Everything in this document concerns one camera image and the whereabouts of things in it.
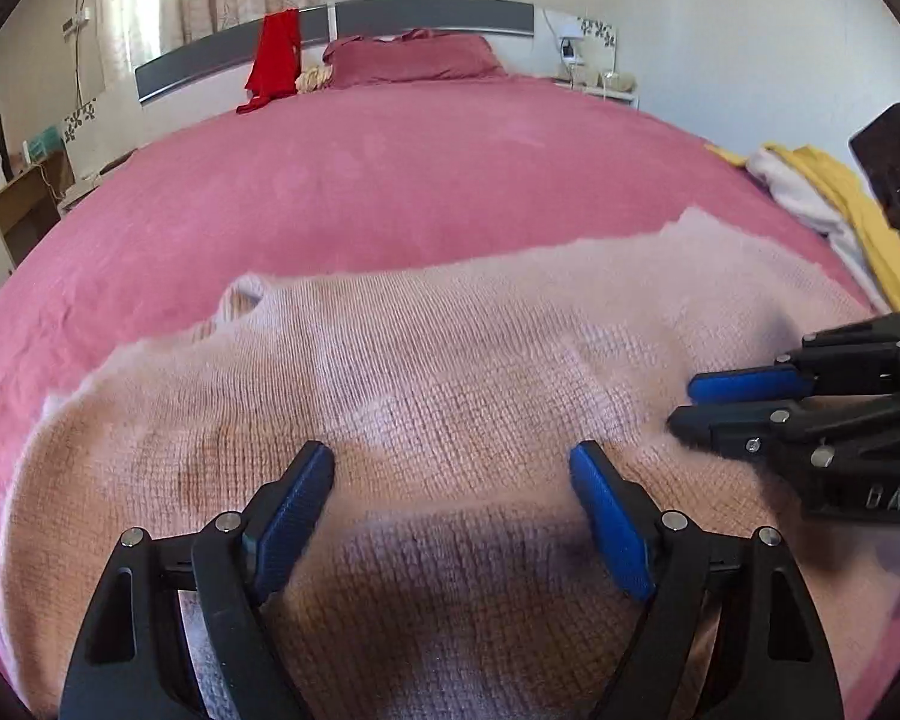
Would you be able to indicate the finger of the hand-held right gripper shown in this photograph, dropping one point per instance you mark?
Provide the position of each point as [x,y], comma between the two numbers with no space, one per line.
[727,424]
[750,385]

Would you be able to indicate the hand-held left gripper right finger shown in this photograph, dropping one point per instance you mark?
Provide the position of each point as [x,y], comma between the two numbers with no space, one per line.
[611,525]

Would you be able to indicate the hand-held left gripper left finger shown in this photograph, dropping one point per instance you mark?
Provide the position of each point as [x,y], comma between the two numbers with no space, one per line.
[292,514]

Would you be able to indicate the pink knit sweater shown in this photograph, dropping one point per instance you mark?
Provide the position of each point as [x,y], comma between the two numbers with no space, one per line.
[457,390]

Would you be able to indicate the yellow garment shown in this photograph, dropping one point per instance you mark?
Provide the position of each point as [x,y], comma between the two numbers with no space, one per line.
[870,225]

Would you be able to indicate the white garment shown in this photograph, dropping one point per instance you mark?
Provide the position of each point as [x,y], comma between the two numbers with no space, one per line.
[802,199]

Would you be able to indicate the white nightstand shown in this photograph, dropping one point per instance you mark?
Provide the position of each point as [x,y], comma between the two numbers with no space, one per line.
[604,86]

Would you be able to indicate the pink bed cover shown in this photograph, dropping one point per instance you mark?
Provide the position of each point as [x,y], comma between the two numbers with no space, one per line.
[382,180]

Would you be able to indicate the wooden desk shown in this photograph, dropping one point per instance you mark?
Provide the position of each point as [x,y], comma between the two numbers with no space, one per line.
[15,217]

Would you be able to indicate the beige scrunchie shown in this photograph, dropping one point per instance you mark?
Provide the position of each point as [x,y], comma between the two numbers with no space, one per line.
[315,80]

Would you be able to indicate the green box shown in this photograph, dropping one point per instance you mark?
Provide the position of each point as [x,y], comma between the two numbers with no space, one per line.
[45,144]

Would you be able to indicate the bright red garment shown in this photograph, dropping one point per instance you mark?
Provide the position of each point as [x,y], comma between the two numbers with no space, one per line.
[274,60]

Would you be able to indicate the dark pink pillow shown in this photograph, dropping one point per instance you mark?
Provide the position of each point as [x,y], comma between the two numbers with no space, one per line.
[412,60]

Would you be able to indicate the grey bed headboard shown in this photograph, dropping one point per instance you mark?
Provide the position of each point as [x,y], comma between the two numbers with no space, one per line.
[435,15]

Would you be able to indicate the white wall power strip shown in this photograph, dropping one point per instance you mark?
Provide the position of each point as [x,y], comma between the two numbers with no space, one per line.
[76,19]

